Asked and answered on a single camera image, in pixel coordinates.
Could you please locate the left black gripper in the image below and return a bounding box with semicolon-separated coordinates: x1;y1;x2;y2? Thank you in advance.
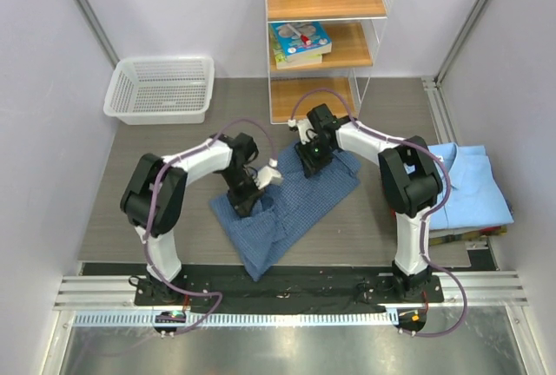
219;167;266;221

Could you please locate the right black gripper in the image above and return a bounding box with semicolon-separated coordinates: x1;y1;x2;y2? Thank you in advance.
294;135;334;179

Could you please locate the dark blue checkered shirt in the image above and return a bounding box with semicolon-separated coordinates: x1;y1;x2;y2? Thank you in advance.
209;144;361;281

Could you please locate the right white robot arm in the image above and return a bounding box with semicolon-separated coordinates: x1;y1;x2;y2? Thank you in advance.
288;104;443;301

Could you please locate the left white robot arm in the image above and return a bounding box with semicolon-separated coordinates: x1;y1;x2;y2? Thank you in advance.
120;133;264;305

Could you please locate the folded shirts pile underneath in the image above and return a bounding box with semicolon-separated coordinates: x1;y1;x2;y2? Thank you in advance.
428;225;507;247

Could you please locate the green book underneath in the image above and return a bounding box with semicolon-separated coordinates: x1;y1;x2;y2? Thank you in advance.
269;32;322;69

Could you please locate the blue children's book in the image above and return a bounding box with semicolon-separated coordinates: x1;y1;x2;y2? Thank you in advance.
269;22;332;62

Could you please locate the red white marker pen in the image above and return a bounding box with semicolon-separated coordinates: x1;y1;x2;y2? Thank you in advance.
287;23;312;46

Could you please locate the white plastic laundry basket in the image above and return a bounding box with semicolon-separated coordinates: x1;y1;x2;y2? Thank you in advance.
103;56;215;126

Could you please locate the folded light blue shirt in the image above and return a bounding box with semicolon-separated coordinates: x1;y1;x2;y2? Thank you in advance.
429;143;513;231

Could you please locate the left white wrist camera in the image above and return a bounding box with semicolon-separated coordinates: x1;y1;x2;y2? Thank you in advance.
255;158;283;189

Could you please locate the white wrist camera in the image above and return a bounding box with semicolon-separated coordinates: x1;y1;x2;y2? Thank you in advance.
288;118;312;142
255;158;283;189

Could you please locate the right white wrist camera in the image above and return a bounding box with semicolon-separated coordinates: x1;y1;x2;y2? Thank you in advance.
288;118;312;142

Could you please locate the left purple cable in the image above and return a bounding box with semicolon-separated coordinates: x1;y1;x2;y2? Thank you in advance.
142;118;279;338

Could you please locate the purple cable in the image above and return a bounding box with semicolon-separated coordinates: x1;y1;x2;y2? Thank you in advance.
289;87;469;339
142;118;279;338

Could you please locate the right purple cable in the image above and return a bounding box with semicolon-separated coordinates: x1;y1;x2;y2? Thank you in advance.
289;87;469;339

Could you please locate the white wire wooden shelf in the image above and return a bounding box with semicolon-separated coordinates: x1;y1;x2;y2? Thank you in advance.
265;0;394;124

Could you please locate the black mounting base plate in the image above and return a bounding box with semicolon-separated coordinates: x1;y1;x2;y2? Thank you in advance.
83;263;444;314

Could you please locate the aluminium rail frame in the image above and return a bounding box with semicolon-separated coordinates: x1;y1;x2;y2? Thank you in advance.
53;270;530;328

